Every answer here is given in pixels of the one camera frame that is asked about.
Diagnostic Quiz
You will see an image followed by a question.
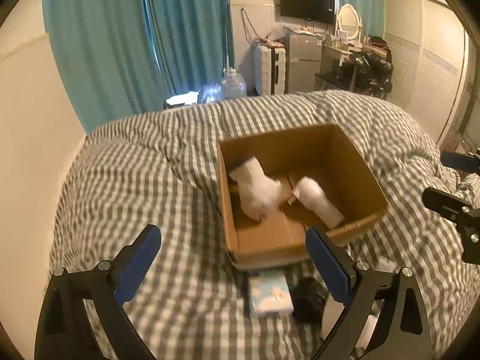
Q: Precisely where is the black wall television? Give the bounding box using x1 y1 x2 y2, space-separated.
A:
280 0 335 25

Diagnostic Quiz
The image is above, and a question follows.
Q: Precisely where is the tissue pack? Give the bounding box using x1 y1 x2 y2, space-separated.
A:
247 270 294 318

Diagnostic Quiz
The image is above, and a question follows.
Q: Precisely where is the white suitcase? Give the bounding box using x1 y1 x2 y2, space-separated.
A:
253 44 287 96

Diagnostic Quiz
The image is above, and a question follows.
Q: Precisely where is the cardboard box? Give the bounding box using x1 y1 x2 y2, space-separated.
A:
217 124 389 272

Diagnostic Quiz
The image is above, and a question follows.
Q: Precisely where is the white oval mirror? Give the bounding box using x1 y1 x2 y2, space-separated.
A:
336 3 363 41

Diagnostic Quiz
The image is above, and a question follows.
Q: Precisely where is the black bag pile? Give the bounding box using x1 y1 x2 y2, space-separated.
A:
338 36 394 100

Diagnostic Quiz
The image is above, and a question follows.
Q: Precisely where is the white plastic bottle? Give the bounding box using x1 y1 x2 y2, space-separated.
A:
287 176 344 229

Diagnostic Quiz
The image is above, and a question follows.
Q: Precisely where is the white wardrobe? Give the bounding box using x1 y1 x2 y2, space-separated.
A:
384 0 470 145

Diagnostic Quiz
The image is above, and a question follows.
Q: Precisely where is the grey checkered duvet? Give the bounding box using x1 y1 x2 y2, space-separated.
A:
49 90 479 359

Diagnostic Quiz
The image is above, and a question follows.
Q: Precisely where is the white sock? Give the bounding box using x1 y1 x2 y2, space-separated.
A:
229 157 282 222

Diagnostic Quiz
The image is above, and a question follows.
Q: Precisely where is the clear water jug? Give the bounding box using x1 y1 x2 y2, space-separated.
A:
220 56 247 100

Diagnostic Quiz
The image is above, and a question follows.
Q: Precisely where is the black wallet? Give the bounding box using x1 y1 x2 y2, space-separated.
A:
291 277 329 325

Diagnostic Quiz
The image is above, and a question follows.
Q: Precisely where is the silver mini fridge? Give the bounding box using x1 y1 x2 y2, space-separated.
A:
285 33 322 94

